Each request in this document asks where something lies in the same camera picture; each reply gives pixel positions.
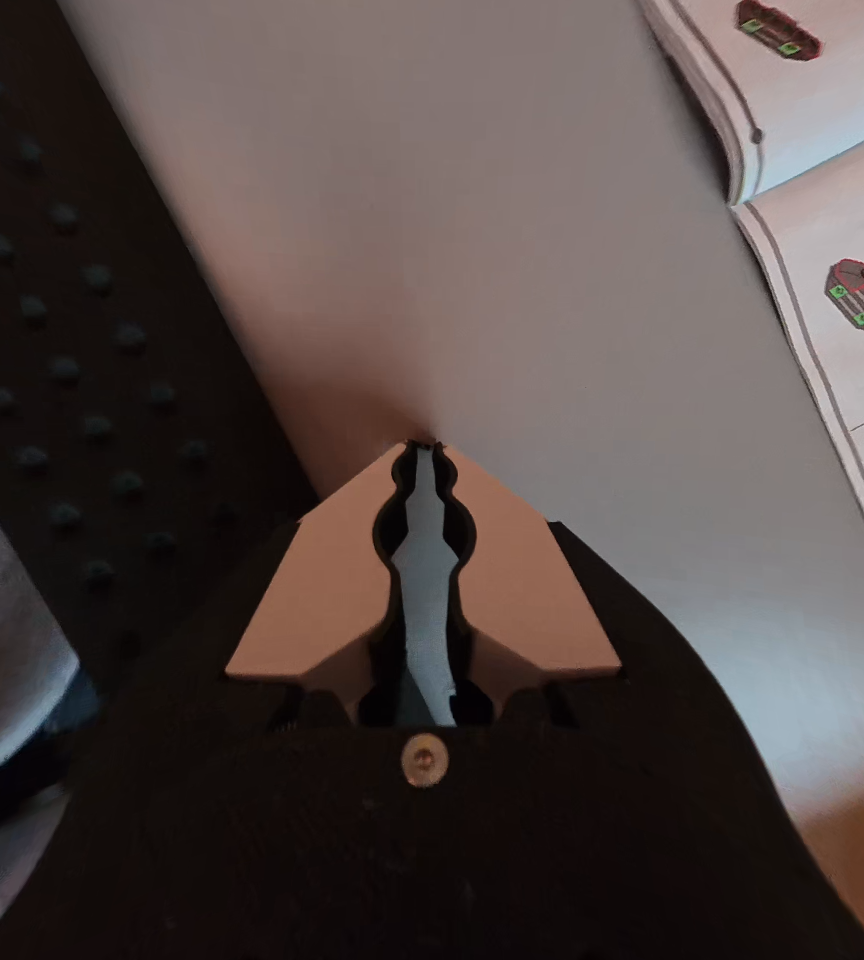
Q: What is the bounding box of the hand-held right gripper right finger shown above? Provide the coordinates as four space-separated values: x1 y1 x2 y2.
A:
434 441 623 727

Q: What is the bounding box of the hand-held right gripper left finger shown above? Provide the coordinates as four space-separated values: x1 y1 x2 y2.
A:
224 441 414 727

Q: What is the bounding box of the grey desk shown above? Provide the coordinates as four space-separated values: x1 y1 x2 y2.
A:
57 0 864 960

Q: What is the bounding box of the black perforated mat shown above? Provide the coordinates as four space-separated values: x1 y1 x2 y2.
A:
0 0 322 702

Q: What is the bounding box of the building instruction booklet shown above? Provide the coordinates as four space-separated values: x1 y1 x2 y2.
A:
638 0 864 625

